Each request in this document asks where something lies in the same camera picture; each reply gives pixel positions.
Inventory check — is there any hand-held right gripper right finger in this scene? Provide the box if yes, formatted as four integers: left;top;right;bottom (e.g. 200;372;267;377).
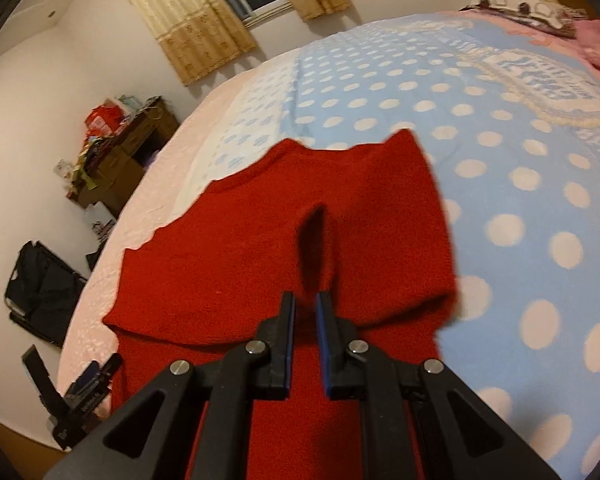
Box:
315;291;563;480

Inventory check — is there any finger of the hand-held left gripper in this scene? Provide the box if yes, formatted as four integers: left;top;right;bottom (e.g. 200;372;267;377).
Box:
102;352;124;386

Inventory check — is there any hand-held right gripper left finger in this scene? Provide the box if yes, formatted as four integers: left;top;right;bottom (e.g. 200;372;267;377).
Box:
42;291;297;480

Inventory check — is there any red knitted sweater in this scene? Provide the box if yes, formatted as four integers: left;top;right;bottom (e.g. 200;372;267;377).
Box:
101;128;463;480

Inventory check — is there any black bag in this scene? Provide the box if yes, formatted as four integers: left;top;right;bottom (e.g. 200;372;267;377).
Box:
4;240;89;349

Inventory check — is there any white bag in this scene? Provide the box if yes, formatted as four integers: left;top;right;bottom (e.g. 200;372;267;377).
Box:
82;202;119;242

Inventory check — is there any pink quilted bedspread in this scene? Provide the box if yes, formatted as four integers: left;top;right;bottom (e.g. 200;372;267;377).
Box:
57;67;301;411

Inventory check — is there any brown wooden desk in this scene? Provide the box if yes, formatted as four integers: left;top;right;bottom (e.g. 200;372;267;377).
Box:
70;97;182;219

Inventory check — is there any blue polka-dot blanket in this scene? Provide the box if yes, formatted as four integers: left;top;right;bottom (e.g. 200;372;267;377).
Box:
172;10;600;480

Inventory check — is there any red box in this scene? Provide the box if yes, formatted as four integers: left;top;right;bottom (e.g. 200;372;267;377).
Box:
84;105;125;137

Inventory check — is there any wide beige patterned curtain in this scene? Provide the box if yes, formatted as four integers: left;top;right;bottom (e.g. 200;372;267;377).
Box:
105;0;259;87

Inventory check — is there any white patterned pillow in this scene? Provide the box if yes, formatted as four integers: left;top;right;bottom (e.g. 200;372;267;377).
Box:
459;0;589;39

